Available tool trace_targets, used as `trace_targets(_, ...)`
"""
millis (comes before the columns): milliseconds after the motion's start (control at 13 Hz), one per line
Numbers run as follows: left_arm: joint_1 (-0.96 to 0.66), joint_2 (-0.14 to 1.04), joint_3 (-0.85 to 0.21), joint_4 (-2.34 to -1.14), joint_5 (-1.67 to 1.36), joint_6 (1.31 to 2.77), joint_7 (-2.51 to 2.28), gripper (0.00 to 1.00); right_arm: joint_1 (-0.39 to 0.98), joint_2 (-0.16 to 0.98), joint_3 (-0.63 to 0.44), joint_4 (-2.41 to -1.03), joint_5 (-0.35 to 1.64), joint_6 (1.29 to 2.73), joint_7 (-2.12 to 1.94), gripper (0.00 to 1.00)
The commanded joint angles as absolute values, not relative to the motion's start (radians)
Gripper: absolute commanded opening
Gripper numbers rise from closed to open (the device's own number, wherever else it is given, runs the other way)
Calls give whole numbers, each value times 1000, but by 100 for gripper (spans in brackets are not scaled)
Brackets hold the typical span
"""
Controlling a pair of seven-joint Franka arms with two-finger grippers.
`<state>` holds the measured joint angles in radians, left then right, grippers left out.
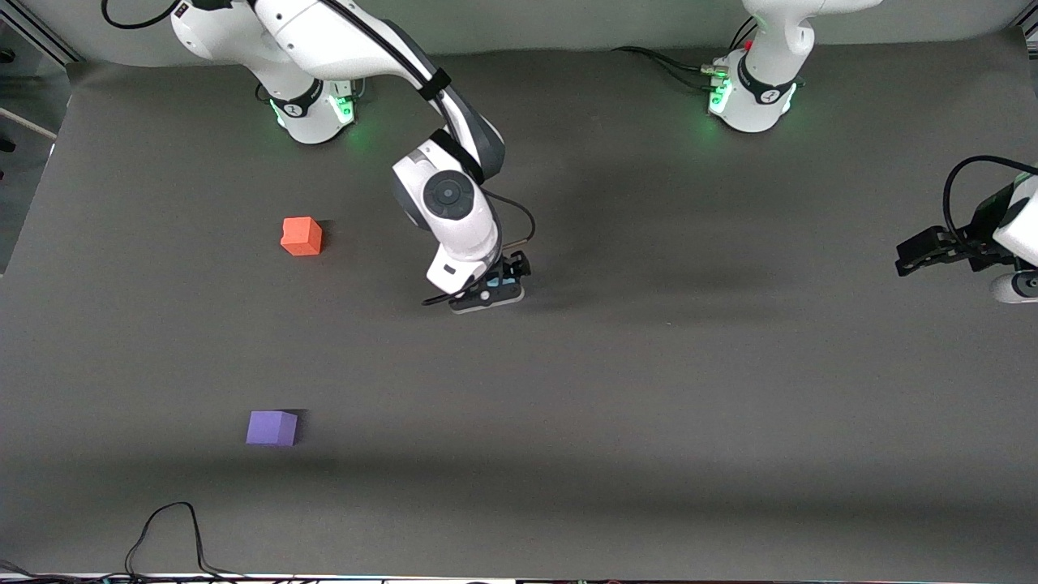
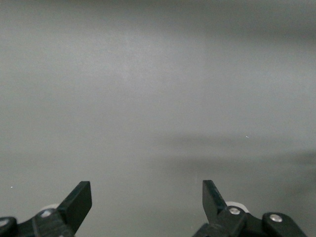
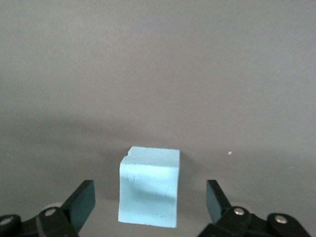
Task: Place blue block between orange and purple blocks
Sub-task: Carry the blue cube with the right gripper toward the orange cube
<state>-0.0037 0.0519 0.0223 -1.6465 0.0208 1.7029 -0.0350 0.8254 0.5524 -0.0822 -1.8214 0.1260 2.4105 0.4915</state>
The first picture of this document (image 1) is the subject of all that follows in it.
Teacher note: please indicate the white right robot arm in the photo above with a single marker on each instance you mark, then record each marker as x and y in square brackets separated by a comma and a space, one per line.
[340, 40]

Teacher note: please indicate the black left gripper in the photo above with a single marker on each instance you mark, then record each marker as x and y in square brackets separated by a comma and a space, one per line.
[984, 225]

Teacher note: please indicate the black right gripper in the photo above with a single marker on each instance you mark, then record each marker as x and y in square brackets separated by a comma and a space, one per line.
[513, 267]

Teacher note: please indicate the purple foam block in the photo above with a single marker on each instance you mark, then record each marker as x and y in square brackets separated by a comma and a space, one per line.
[272, 428]

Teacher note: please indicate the dark grey table mat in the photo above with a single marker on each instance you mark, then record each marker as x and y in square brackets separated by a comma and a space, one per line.
[519, 405]

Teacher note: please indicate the orange foam block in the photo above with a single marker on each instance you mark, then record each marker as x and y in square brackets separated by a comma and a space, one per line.
[302, 237]

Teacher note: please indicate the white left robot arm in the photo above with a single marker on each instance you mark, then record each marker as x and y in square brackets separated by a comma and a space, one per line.
[762, 97]

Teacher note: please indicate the metal frame rail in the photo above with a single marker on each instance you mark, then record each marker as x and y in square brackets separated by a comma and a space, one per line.
[1028, 36]
[40, 34]

